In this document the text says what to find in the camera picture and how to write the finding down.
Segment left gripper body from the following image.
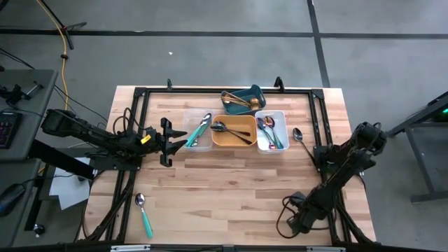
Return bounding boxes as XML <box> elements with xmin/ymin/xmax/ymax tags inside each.
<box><xmin>150</xmin><ymin>117</ymin><xmax>174</xmax><ymax>168</ymax></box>

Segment orange plastic bin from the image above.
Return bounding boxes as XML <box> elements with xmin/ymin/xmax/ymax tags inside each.
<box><xmin>211</xmin><ymin>114</ymin><xmax>258</xmax><ymax>148</ymax></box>

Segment teal-handled silver spoon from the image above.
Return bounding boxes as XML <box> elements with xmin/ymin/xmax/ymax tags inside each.
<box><xmin>190</xmin><ymin>122</ymin><xmax>210</xmax><ymax>148</ymax></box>
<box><xmin>183</xmin><ymin>112</ymin><xmax>213</xmax><ymax>148</ymax></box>
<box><xmin>134</xmin><ymin>192</ymin><xmax>155</xmax><ymax>239</ymax></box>

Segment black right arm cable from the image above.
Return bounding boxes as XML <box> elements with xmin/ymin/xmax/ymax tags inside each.
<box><xmin>275</xmin><ymin>195</ymin><xmax>302</xmax><ymax>239</ymax></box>

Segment black equipment cart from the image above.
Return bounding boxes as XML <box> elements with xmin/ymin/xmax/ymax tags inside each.
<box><xmin>386</xmin><ymin>90</ymin><xmax>448</xmax><ymax>204</ymax></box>

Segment clear plastic bin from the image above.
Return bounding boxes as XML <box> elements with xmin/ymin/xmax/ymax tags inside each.
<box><xmin>181</xmin><ymin>108</ymin><xmax>214</xmax><ymax>153</ymax></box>

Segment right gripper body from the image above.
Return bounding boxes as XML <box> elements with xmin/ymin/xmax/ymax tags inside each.
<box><xmin>287</xmin><ymin>204</ymin><xmax>320</xmax><ymax>235</ymax></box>

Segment black aluminium rig frame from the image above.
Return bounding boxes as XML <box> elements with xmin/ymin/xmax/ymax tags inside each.
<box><xmin>79</xmin><ymin>86</ymin><xmax>377</xmax><ymax>246</ymax></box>

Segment yellow extension cable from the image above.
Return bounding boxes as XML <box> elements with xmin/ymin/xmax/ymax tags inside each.
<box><xmin>34</xmin><ymin>0</ymin><xmax>69</xmax><ymax>111</ymax></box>

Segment silver bracket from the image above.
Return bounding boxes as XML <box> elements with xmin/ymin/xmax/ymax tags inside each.
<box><xmin>306</xmin><ymin>246</ymin><xmax>347</xmax><ymax>252</ymax></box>
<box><xmin>111</xmin><ymin>244</ymin><xmax>151</xmax><ymax>252</ymax></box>

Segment white plastic bin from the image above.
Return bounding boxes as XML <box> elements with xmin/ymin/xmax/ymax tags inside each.
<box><xmin>254</xmin><ymin>110</ymin><xmax>291</xmax><ymax>155</ymax></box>

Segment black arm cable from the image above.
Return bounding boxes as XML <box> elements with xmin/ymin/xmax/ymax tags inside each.
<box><xmin>275</xmin><ymin>195</ymin><xmax>302</xmax><ymax>239</ymax></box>
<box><xmin>111</xmin><ymin>107</ymin><xmax>141</xmax><ymax>136</ymax></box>

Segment black support beam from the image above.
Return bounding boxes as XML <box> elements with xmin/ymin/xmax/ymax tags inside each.
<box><xmin>28</xmin><ymin>139</ymin><xmax>97</xmax><ymax>180</ymax></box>

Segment black backlit keyboard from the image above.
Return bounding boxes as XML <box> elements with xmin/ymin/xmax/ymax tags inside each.
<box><xmin>0</xmin><ymin>111</ymin><xmax>22</xmax><ymax>151</ymax></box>

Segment grey side desk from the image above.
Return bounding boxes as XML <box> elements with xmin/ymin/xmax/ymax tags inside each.
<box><xmin>0</xmin><ymin>69</ymin><xmax>60</xmax><ymax>161</ymax></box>
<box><xmin>0</xmin><ymin>159</ymin><xmax>45</xmax><ymax>248</ymax></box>

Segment white paper sheets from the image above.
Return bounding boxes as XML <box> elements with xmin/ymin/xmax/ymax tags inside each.
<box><xmin>48</xmin><ymin>156</ymin><xmax>95</xmax><ymax>211</ymax></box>

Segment black floor cable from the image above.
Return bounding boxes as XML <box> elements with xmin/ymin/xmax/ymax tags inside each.
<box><xmin>0</xmin><ymin>47</ymin><xmax>36</xmax><ymax>70</ymax></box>

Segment black computer mouse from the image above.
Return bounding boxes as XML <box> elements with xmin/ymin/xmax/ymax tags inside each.
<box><xmin>0</xmin><ymin>183</ymin><xmax>27</xmax><ymax>217</ymax></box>

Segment black desk clamp tool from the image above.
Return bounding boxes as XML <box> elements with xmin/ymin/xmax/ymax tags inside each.
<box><xmin>0</xmin><ymin>80</ymin><xmax>46</xmax><ymax>105</ymax></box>

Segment teal plastic bin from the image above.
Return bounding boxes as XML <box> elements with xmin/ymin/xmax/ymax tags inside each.
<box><xmin>220</xmin><ymin>83</ymin><xmax>267</xmax><ymax>116</ymax></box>

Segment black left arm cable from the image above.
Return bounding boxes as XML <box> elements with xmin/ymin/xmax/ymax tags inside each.
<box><xmin>111</xmin><ymin>107</ymin><xmax>141</xmax><ymax>136</ymax></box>

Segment black tripod stand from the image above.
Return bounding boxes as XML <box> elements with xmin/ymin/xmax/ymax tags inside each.
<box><xmin>34</xmin><ymin>0</ymin><xmax>88</xmax><ymax>50</ymax></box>

